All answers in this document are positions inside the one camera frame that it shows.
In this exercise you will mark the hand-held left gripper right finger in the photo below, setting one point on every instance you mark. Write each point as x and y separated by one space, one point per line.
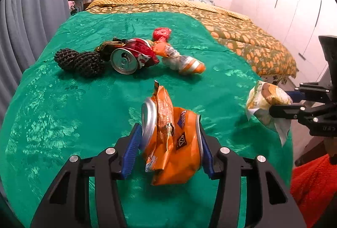
208 162

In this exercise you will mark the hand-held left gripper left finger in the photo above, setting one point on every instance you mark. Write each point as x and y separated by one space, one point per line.
130 154

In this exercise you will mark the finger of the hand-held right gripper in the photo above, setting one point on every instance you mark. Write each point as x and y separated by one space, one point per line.
302 112
313 92

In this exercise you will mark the crushed orange can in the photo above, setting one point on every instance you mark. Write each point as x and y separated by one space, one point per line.
184 159

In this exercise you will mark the white yellow wrapper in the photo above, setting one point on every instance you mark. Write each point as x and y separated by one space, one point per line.
260 101

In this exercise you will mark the orange snack wrapper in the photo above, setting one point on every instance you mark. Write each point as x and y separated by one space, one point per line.
163 122

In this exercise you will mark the gold foil wrapper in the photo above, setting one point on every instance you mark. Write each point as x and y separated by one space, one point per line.
108 47

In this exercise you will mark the red plastic bag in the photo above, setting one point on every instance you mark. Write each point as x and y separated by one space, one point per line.
162 33

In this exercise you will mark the white wardrobe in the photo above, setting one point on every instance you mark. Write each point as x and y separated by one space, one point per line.
289 7

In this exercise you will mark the green patterned tablecloth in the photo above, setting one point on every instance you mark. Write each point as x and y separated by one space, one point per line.
65 117

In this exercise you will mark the person's red fleece clothing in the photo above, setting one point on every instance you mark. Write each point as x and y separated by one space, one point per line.
316 191

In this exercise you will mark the pumpkin print quilt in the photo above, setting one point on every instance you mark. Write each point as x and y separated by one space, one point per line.
247 41

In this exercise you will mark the crushed red can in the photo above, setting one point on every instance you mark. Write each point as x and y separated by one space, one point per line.
131 57

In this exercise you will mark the black foam net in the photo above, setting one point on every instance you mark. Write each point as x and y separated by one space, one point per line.
89 64

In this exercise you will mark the orange and white snack packet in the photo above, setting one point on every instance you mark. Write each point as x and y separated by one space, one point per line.
181 61

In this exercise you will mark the black spiky pinecone object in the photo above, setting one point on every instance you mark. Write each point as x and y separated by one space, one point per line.
67 59

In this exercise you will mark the yellow blanket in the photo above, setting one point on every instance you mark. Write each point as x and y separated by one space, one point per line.
168 2

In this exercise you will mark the grey-blue curtain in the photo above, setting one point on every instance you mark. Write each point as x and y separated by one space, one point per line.
29 7

